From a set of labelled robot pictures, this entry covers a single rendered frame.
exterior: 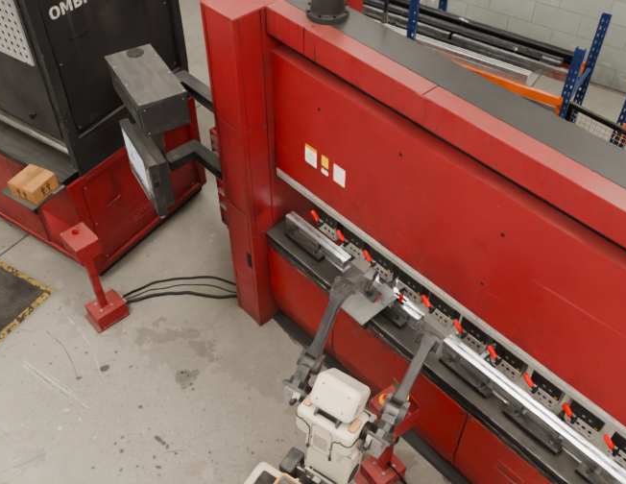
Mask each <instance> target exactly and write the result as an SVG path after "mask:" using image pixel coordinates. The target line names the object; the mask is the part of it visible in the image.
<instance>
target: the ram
mask: <svg viewBox="0 0 626 484"><path fill-rule="evenodd" d="M271 60H272V79H273V98H274V117H275V137H276V156H277V168H278V169H279V170H281V171H282V172H283V173H285V174H286V175H288V176H289V177H290V178H292V179H293V180H294V181H296V182H297V183H299V184H300V185H301V186H303V187H304V188H305V189H307V190H308V191H309V192H311V193H312V194H313V195H315V196H316V197H317V198H319V199H320V200H321V201H323V202H324V203H325V204H327V205H328V206H330V207H331V208H332V209H334V210H335V211H336V212H338V213H339V214H340V215H342V216H343V217H344V218H346V219H347V220H349V221H350V222H351V223H353V224H354V225H355V226H356V227H358V228H359V229H361V230H362V231H363V232H365V233H366V234H367V235H368V236H369V237H371V238H372V239H373V240H375V241H376V242H377V243H379V244H380V245H381V246H383V247H384V248H385V249H387V250H388V251H389V252H391V253H392V254H394V255H395V256H396V257H398V258H399V259H400V260H402V261H403V262H404V263H406V264H407V265H409V266H410V267H411V268H413V269H414V270H415V271H417V272H418V273H419V274H421V275H422V276H423V277H425V278H426V279H428V280H429V281H430V282H432V283H433V284H434V285H436V286H437V287H438V288H440V289H441V290H442V291H444V292H445V293H446V294H448V295H449V296H450V297H451V298H452V299H453V300H455V301H456V302H458V303H459V304H460V305H462V306H463V307H464V308H466V309H467V310H469V311H470V312H471V313H473V314H474V315H475V316H477V317H478V318H479V319H481V320H482V321H483V322H485V323H486V324H487V325H489V326H490V327H492V328H493V329H494V330H496V331H497V332H498V333H500V334H501V335H502V336H504V337H505V338H506V339H508V340H509V341H510V342H512V343H513V344H514V345H516V346H517V347H518V348H520V349H521V350H522V351H524V352H526V353H527V354H528V355H530V356H531V357H532V358H534V359H535V360H536V361H538V362H539V363H540V364H542V365H543V366H544V367H545V368H546V369H547V370H549V371H550V372H551V373H553V374H554V375H556V376H557V377H558V378H560V379H561V380H562V381H564V382H565V383H566V384H568V385H569V386H570V387H572V388H573V389H574V390H576V391H577V392H578V393H580V394H581V395H582V396H584V397H585V398H587V399H588V400H590V401H591V402H592V403H594V404H595V405H596V406H598V407H599V408H600V409H602V410H603V411H604V412H606V413H607V414H608V415H610V416H611V417H612V418H614V419H615V420H616V421H618V422H619V423H620V424H622V425H623V426H625V427H626V252H625V251H624V250H622V249H620V248H619V247H617V246H616V245H615V244H613V243H611V242H610V241H608V240H606V239H605V238H603V237H601V236H600V235H598V234H596V233H595V232H593V231H591V230H589V229H587V228H586V227H584V226H582V225H581V224H579V223H577V222H576V221H574V220H572V219H571V218H569V217H567V216H566V215H564V214H563V213H562V212H560V211H559V210H557V209H555V208H554V207H552V206H550V205H548V204H546V203H545V202H543V201H541V200H540V199H538V198H536V197H535V196H533V195H531V194H530V193H528V192H526V191H525V190H523V189H521V188H520V187H518V186H516V185H515V184H513V183H511V182H510V181H507V180H506V179H504V178H502V177H501V176H499V175H497V174H496V173H495V172H494V171H492V170H490V169H489V168H487V167H485V166H484V165H482V164H480V163H479V162H477V161H475V160H474V159H472V158H470V157H468V156H466V155H465V154H463V153H461V152H460V151H458V150H456V149H455V148H453V147H451V146H450V145H448V144H446V143H445V142H443V141H442V140H441V139H439V138H437V137H436V136H434V135H432V134H431V133H429V132H427V131H425V130H424V129H422V128H420V127H419V126H417V125H415V124H414V123H412V122H410V121H409V120H407V119H405V118H404V117H402V116H400V115H399V114H397V113H395V112H394V111H392V110H390V109H388V108H386V107H385V106H383V105H381V104H380V103H378V102H376V100H374V99H372V98H371V97H369V96H368V95H366V94H364V93H363V92H361V91H359V90H358V89H356V88H354V87H353V86H351V85H349V84H347V83H345V82H344V81H342V80H340V79H339V78H337V77H335V76H334V75H332V74H330V73H329V72H327V71H325V70H324V69H322V68H321V67H320V66H318V65H316V64H315V63H313V62H311V61H310V60H307V59H306V58H304V57H303V56H301V55H299V54H298V53H296V52H294V51H293V50H291V49H289V48H288V47H286V46H284V45H281V46H279V47H278V48H276V49H273V50H271ZM305 143H306V144H307V145H309V146H310V147H311V148H313V149H314V150H316V151H317V168H316V167H314V166H313V165H311V164H310V163H309V162H307V161H306V160H305ZM322 155H323V156H325V157H326V158H328V169H326V168H325V167H324V166H322ZM333 163H335V164H336V165H338V166H339V167H341V168H342V169H344V170H345V171H346V180H345V188H344V187H343V186H342V185H340V184H339V183H337V182H336V181H334V180H333ZM322 167H323V168H324V169H325V170H326V171H328V176H327V175H325V174H324V173H323V172H322ZM277 175H278V176H279V177H280V178H282V179H283V180H284V181H286V182H287V183H289V184H290V185H291V186H293V187H294V188H295V189H297V190H298V191H299V192H300V193H301V194H302V195H304V196H305V197H306V198H307V199H309V200H310V201H311V202H313V203H314V204H315V205H317V206H318V207H320V208H321V209H322V210H324V211H325V212H326V213H328V214H329V215H330V216H332V217H333V218H334V219H336V220H337V221H338V222H340V223H341V224H342V225H344V226H345V227H346V228H348V229H349V230H351V231H352V232H353V233H355V234H356V235H357V236H358V237H360V238H361V239H362V240H364V241H365V242H366V243H368V244H369V245H370V246H372V247H373V248H374V249H376V250H377V251H378V252H380V253H381V254H383V255H384V256H385V257H387V258H388V259H389V260H391V261H392V262H393V263H395V264H396V265H397V266H398V267H399V268H400V269H402V270H403V271H404V272H406V273H407V274H408V275H409V276H411V277H412V278H414V279H415V280H416V281H418V282H419V283H420V284H422V285H423V286H424V287H426V288H427V289H428V290H430V291H431V292H432V293H434V294H435V295H436V296H438V297H439V298H440V299H442V300H443V301H444V302H446V303H447V304H449V305H450V306H451V307H453V308H454V309H455V310H457V311H458V312H459V313H460V314H462V315H463V316H464V317H466V318H467V319H468V320H470V321H471V322H472V323H474V324H475V325H476V326H478V327H479V328H481V329H482V330H483V331H485V332H486V333H487V334H489V335H490V336H491V337H493V339H494V340H496V341H497V342H498V343H500V344H501V345H502V346H504V347H505V348H506V349H508V350H509V351H510V352H512V353H513V354H514V355H516V356H517V357H518V358H520V359H521V360H522V361H524V362H525V363H526V364H528V365H529V366H530V367H532V368H533V369H534V370H536V371H537V372H538V373H540V374H541V375H543V376H544V377H545V378H547V379H548V380H549V381H551V382H552V383H553V384H555V385H556V386H557V387H558V388H560V389H561V390H562V391H564V392H565V393H566V394H568V395H569V396H570V397H572V398H573V399H575V400H576V401H577V402H579V403H580V404H581V405H583V406H584V407H585V408H587V409H588V410H589V411H590V412H591V413H592V414H594V415H595V416H596V417H598V418H599V419H600V420H602V421H603V422H604V423H606V424H607V425H608V426H610V427H611V428H612V429H614V430H615V431H616V432H618V433H619V434H620V435H622V436H623V437H624V438H626V433H625V432H623V431H622V430H621V429H619V428H618V427H617V426H615V425H614V424H613V423H611V422H610V421H608V420H607V419H606V418H604V417H603V416H602V415H600V414H599V413H598V412H596V411H595V410H594V409H592V408H591V407H590V406H588V405H587V404H586V403H584V402H583V401H582V400H580V399H579V398H577V397H576V396H575V395H573V394H572V393H571V392H569V391H568V390H567V389H566V388H565V387H564V386H562V385H561V384H560V383H558V382H557V381H556V380H554V379H553V378H552V377H550V376H549V375H547V374H546V373H545V372H543V371H542V370H541V369H539V368H538V367H537V366H535V365H534V364H533V363H531V362H530V361H529V360H527V359H526V358H525V357H523V356H522V355H521V354H519V353H518V352H517V351H515V350H514V349H512V348H511V347H510V346H508V345H507V344H506V343H504V342H503V341H502V340H500V339H499V338H498V337H496V336H495V335H494V334H492V333H491V332H490V331H488V330H487V329H486V328H484V327H483V326H481V325H480V324H479V323H477V322H476V321H475V320H473V319H472V318H471V317H470V316H469V315H468V314H466V313H465V312H464V311H462V310H461V309H460V308H458V307H457V306H456V305H454V304H453V303H452V302H450V301H449V300H448V299H446V298H445V297H444V296H442V295H441V294H440V293H438V292H437V291H436V290H434V289H433V288H432V287H430V286H429V285H428V284H426V283H425V282H424V281H422V280H421V279H420V278H418V277H417V276H415V275H414V274H413V273H411V272H410V271H409V270H407V269H406V268H405V267H403V266H402V265H401V264H399V263H398V262H397V261H395V260H394V259H393V258H391V257H390V256H389V255H387V254H386V253H384V252H383V251H382V250H380V249H379V248H378V247H376V245H375V244H373V243H372V242H371V241H369V240H368V239H367V238H365V237H364V236H363V235H361V234H360V233H359V232H357V231H356V230H354V229H353V228H352V227H350V226H349V225H348V224H346V223H345V222H344V221H342V220H341V219H340V218H338V217H337V216H336V215H334V214H333V213H332V212H330V211H329V210H328V209H326V208H325V207H324V206H322V205H321V204H319V203H318V202H317V201H315V200H314V199H313V198H311V197H310V196H309V195H307V194H306V193H305V192H303V191H302V190H301V189H299V188H298V187H297V186H295V185H294V184H293V183H291V182H290V181H288V180H287V179H286V178H284V177H283V176H282V175H280V173H279V172H277Z"/></svg>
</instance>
